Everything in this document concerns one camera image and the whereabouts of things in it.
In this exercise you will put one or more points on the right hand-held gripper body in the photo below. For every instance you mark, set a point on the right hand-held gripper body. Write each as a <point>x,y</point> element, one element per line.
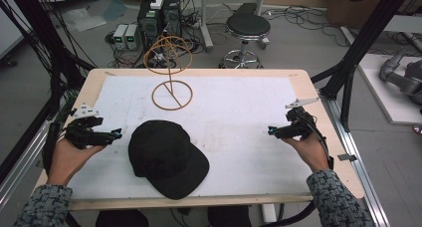
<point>298,124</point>

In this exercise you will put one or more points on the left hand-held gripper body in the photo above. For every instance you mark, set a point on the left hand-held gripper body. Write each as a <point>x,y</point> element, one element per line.
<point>83,129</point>

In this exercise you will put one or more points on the person's right hand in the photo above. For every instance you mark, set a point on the person's right hand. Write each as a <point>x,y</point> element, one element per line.
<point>307,152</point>

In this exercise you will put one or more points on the person's left hand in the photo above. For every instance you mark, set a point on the person's left hand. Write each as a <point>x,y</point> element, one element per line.
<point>68,160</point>

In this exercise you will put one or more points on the white table mat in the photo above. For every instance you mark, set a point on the white table mat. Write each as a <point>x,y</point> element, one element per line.
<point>232,137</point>

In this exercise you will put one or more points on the black baseball cap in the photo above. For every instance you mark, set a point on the black baseball cap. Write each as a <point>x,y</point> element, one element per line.
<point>166,159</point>

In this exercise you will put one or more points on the white board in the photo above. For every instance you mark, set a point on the white board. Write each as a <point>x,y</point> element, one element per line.
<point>384,97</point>

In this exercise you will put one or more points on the person's right leg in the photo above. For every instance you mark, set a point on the person's right leg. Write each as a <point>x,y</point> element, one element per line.
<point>229,217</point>

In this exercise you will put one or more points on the grey bench power supply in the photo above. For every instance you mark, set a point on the grey bench power supply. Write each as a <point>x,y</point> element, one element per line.
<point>120,36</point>
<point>132,36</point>

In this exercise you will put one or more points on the black round stool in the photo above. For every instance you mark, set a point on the black round stool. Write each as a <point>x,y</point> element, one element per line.
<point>248,26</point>

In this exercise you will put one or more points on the black computer tower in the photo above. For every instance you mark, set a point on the black computer tower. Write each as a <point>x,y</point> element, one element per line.
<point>149,24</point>
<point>171,16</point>

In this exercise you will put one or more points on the cardboard box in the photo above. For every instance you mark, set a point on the cardboard box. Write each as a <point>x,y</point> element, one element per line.
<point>355,4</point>

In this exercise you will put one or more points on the white box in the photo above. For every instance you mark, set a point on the white box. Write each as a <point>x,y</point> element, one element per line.
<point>157,2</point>

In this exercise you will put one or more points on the aluminium rail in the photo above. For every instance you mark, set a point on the aluminium rail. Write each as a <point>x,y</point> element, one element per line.
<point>358,174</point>
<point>20,174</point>

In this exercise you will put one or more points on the black metal frame post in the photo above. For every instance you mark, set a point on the black metal frame post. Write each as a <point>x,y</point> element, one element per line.
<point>365,38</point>
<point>40,38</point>

